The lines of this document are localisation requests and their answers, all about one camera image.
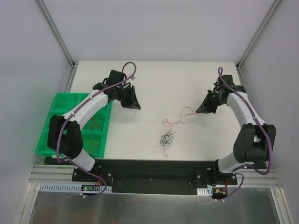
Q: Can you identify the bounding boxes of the red thin wire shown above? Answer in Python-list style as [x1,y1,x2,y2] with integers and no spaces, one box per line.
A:
[163,107,197,128]

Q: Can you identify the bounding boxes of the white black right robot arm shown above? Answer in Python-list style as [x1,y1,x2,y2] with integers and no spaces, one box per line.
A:
[196,74,276,184]

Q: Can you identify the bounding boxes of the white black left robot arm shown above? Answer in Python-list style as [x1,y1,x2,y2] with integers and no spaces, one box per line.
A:
[47,70,141,182]

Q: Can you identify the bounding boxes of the green plastic compartment tray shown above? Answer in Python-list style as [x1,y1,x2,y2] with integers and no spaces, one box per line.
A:
[35,92,113,158]

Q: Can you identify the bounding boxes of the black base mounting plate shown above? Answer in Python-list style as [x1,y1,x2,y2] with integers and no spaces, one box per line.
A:
[72,159,237,195]

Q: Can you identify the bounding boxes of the aluminium frame post left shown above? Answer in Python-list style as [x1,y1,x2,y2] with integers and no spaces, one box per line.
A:
[35,0,76,69]

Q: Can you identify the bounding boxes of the aluminium frame post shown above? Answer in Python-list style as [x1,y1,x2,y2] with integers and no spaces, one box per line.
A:
[236,0,283,71]
[35,0,76,69]

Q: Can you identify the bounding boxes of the white slotted cable duct right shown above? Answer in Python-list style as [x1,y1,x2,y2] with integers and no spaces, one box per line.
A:
[196,187,213,196]

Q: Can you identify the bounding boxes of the white slotted cable duct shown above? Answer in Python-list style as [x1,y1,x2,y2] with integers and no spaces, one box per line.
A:
[196,187,213,196]
[39,183,112,194]

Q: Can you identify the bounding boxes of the aluminium frame post right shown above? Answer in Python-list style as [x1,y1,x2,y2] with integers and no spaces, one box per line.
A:
[236,0,283,71]

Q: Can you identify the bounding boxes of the aluminium extrusion rail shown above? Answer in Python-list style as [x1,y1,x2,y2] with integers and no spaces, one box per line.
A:
[29,165,282,188]

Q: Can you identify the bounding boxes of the white slotted cable duct left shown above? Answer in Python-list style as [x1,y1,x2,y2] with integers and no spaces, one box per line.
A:
[39,183,112,194]

